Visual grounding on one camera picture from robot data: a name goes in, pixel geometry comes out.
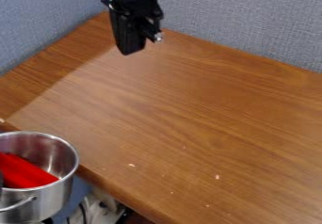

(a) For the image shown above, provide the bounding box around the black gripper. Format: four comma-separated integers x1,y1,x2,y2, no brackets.
101,0,163,56

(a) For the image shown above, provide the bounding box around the red object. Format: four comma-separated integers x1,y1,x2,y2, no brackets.
0,152,57,188

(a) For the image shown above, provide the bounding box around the metal pot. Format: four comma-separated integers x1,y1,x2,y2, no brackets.
0,131,79,224

